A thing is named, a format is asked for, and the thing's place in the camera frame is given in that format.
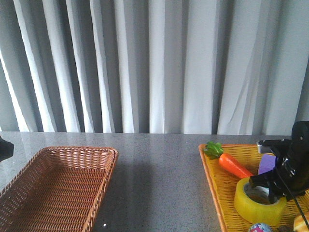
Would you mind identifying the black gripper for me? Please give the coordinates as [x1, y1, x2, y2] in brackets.
[249, 121, 309, 204]
[0, 137, 14, 161]

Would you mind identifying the yellow tape roll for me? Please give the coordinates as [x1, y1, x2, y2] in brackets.
[234, 177, 287, 226]

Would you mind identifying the purple foam cube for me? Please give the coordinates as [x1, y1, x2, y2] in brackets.
[258, 154, 276, 174]

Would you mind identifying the brown toy animal figure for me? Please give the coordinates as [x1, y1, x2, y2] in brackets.
[278, 225, 293, 232]

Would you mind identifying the toy croissant bread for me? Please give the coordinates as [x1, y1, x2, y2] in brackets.
[293, 214, 309, 232]

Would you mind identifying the yellow woven basket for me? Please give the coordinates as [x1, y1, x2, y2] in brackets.
[198, 144, 309, 232]

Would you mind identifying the brown woven basket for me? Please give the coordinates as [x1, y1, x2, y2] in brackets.
[0, 146, 118, 232]

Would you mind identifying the orange toy carrot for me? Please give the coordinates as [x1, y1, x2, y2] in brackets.
[203, 141, 253, 179]

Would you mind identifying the grey white curtain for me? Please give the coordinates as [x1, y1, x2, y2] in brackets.
[0, 0, 309, 135]

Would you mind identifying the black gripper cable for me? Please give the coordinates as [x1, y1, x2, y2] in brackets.
[276, 166, 309, 229]

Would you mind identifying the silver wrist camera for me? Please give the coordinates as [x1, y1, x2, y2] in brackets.
[256, 139, 292, 154]

